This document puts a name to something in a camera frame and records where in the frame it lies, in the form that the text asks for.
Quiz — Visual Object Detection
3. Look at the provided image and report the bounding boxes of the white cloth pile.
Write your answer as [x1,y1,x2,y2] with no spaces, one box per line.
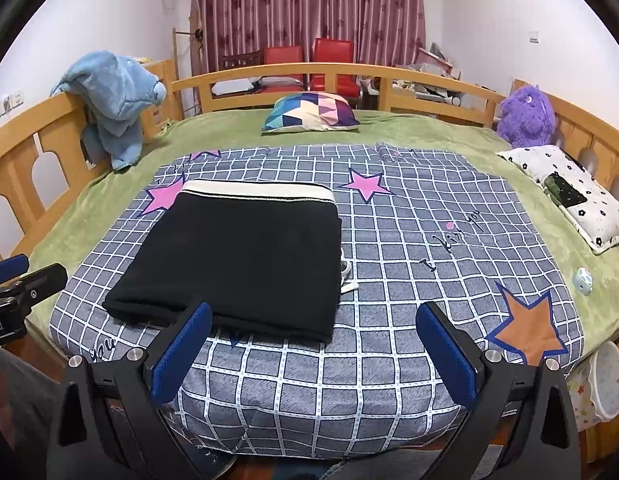
[212,77,270,97]

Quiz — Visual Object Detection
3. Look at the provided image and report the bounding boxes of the colourful geometric pillow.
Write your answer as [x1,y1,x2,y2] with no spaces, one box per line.
[262,92,361,134]

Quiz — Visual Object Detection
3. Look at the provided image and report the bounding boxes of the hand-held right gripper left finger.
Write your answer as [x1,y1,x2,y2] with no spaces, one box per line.
[46,301,213,480]

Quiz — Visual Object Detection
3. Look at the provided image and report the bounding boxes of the blue plush toy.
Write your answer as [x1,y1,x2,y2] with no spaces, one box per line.
[50,50,168,172]

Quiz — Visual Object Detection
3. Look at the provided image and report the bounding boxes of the pile of boards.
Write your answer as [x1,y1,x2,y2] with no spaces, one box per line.
[359,42,505,111]

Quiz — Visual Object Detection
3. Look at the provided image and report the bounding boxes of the white flower-print pillow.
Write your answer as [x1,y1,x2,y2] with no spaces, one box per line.
[495,145,619,255]

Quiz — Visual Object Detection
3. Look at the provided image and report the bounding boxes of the white star-print plastic basin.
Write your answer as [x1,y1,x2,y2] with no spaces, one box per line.
[564,341,619,433]

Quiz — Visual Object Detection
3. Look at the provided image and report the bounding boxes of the person's grey clothing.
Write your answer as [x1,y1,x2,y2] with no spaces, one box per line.
[0,347,57,461]

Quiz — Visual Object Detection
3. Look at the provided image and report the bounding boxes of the dark cloth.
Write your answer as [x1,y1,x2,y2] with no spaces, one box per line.
[543,171,589,208]

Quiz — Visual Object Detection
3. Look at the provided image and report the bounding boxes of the grey checked blanket with stars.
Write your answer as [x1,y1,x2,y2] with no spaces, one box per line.
[49,144,585,461]

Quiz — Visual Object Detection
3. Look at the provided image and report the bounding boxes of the red patterned curtain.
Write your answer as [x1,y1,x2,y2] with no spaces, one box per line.
[189,0,426,73]

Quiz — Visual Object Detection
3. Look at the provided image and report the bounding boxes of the green bed sheet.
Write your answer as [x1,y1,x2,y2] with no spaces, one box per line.
[26,107,619,341]

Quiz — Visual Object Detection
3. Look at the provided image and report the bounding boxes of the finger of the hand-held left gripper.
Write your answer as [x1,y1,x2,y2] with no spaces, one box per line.
[0,262,69,313]
[0,254,30,286]

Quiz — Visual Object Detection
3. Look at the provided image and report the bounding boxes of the black pants with white waistband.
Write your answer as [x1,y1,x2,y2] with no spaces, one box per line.
[102,178,360,343]

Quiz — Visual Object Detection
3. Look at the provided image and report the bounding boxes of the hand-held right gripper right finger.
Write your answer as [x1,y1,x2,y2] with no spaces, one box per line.
[415,301,583,480]

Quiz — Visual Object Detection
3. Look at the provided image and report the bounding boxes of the wooden bed frame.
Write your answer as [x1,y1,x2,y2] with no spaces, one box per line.
[0,60,619,266]

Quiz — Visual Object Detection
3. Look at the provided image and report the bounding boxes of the red chair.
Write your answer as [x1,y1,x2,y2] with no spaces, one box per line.
[263,45,306,87]
[309,37,363,97]

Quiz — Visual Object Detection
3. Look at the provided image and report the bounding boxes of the dark wooden chair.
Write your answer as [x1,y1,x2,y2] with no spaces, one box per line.
[220,50,264,69]

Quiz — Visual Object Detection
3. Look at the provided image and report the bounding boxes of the wooden coat rack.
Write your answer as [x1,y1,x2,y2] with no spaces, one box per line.
[172,27,205,121]

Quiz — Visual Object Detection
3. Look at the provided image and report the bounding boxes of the purple plush toy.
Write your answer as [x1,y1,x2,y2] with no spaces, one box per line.
[497,85,557,150]

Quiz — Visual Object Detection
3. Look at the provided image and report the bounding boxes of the white wall socket panel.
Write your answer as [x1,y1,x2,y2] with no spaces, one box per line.
[0,91,24,118]

